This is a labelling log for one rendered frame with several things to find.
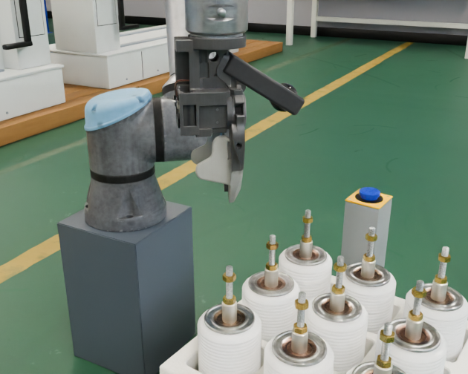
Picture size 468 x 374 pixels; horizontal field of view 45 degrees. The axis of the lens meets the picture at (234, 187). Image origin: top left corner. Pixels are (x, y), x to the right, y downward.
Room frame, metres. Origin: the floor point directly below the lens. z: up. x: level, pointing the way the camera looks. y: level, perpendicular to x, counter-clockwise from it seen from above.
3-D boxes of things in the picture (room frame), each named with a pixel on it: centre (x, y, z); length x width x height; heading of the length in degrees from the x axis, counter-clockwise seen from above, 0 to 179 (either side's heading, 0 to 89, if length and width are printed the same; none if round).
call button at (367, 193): (1.01, -0.26, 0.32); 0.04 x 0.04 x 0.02
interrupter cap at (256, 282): (0.80, -0.06, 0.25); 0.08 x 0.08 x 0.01
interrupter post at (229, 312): (0.70, 0.01, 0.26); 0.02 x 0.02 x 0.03
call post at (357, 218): (1.01, -0.26, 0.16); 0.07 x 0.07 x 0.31; 55
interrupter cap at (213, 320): (0.70, 0.01, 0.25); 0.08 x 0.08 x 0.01
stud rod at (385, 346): (0.57, -0.19, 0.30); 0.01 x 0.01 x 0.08
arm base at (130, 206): (0.97, 0.20, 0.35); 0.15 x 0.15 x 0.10
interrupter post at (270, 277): (0.80, -0.06, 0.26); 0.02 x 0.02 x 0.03
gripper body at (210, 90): (0.70, 0.03, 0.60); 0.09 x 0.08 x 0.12; 100
